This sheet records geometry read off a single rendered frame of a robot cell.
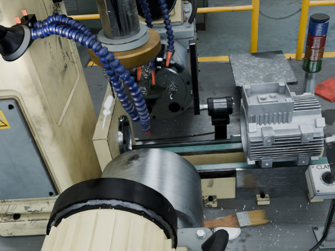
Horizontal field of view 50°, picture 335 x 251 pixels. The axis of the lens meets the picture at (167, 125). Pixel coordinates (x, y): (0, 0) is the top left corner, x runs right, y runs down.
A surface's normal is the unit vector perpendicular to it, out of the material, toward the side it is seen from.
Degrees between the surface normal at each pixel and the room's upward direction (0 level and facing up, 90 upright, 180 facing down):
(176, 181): 36
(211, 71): 0
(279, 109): 90
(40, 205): 90
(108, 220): 14
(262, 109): 90
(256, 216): 2
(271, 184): 90
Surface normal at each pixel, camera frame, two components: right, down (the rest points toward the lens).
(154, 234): 0.79, -0.47
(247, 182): -0.02, 0.62
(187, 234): -0.11, -0.78
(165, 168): 0.31, -0.74
